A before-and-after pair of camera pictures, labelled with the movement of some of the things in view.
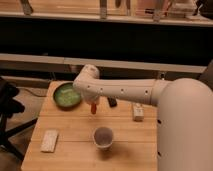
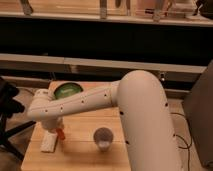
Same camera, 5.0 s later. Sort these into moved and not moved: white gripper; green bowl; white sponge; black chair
Moved: white gripper
Not moved: green bowl; black chair; white sponge
